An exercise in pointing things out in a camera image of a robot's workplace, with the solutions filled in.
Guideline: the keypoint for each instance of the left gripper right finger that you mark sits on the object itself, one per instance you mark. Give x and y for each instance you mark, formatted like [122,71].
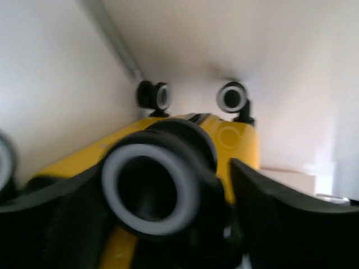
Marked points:
[284,228]

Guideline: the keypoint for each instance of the yellow hard-shell suitcase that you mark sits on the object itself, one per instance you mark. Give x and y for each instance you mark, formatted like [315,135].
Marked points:
[165,182]

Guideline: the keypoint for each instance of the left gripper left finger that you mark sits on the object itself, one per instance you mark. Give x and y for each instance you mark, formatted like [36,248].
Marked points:
[58,224]

